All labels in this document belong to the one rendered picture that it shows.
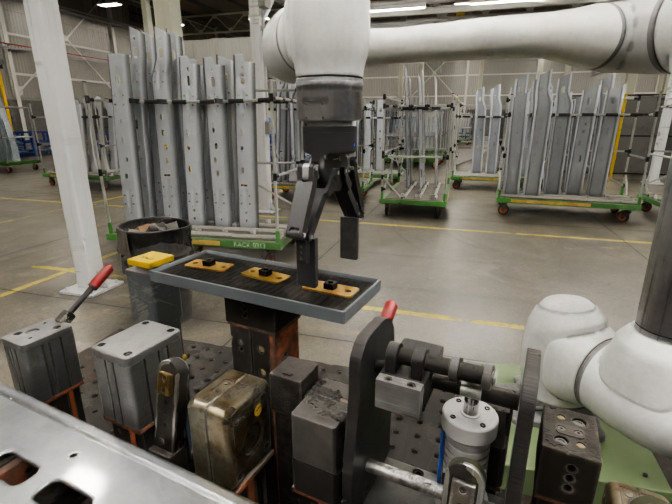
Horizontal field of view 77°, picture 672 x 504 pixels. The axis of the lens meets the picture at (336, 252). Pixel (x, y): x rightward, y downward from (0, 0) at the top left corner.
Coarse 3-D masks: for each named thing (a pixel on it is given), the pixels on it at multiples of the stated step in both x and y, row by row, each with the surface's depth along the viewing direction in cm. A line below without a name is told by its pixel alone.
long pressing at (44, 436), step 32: (0, 384) 68; (0, 416) 62; (32, 416) 62; (64, 416) 61; (0, 448) 56; (32, 448) 56; (64, 448) 56; (96, 448) 56; (128, 448) 55; (0, 480) 51; (32, 480) 51; (64, 480) 51; (96, 480) 51; (128, 480) 51; (160, 480) 51; (192, 480) 50
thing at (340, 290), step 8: (328, 280) 66; (304, 288) 65; (312, 288) 65; (320, 288) 65; (328, 288) 65; (336, 288) 65; (344, 288) 65; (352, 288) 65; (344, 296) 63; (352, 296) 63
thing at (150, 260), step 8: (136, 256) 82; (144, 256) 81; (152, 256) 82; (160, 256) 82; (168, 256) 82; (128, 264) 80; (136, 264) 79; (144, 264) 78; (152, 264) 78; (160, 264) 80
